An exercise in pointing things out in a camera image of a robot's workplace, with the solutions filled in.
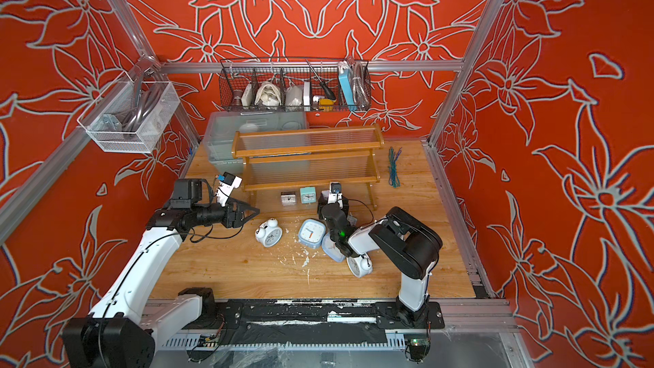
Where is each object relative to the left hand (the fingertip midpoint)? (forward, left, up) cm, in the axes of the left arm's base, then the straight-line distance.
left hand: (252, 207), depth 76 cm
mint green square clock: (+14, -15, -14) cm, 25 cm away
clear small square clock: (+12, -8, -13) cm, 19 cm away
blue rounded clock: (-6, -26, -16) cm, 31 cm away
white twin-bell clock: (-12, -34, -10) cm, 37 cm away
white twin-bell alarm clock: (-3, -4, -11) cm, 12 cm away
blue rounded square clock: (0, -18, -16) cm, 24 cm away
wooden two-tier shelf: (+28, -4, -8) cm, 29 cm away
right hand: (+13, -21, -10) cm, 27 cm away
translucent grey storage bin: (+39, +25, -3) cm, 46 cm away
